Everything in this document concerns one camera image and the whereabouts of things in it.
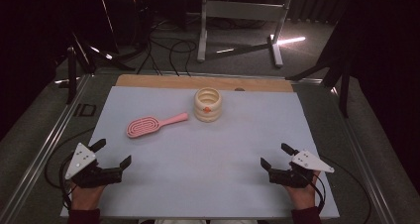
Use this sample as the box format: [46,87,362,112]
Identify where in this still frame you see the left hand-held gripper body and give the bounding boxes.
[64,143,123,189]

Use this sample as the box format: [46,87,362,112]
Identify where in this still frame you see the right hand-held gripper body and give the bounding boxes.
[268,150,335,189]

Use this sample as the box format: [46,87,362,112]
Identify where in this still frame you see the pink hairbrush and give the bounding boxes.
[126,112,189,139]

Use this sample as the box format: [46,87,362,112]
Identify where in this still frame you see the cream ribbed holder cup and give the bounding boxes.
[193,86,223,123]

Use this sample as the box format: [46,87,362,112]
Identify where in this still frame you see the person's right hand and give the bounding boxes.
[284,170,322,211]

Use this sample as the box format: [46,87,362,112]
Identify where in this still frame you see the person's left hand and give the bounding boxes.
[69,180,107,212]

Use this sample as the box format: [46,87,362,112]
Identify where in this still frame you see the black tripod stand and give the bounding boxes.
[53,32,137,105]

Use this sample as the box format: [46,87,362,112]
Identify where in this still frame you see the black stand with legs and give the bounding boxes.
[285,19,353,119]

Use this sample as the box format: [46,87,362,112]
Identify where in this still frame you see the wooden board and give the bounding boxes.
[115,73,294,93]

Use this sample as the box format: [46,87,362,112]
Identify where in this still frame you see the dark equipment with red light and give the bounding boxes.
[108,0,155,52]

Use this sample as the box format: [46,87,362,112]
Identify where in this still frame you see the left hand-held gripper cable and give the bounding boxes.
[44,128,97,212]

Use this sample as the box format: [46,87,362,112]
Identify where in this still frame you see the hand-held gripper cable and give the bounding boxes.
[290,155,372,224]
[44,128,97,212]

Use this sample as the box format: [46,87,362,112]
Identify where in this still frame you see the right hand-held gripper cable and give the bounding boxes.
[290,155,372,224]

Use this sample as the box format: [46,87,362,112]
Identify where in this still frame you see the aluminium rail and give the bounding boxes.
[330,84,399,224]
[0,73,92,224]

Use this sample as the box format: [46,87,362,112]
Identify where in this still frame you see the black floor cables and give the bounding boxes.
[137,17,199,77]

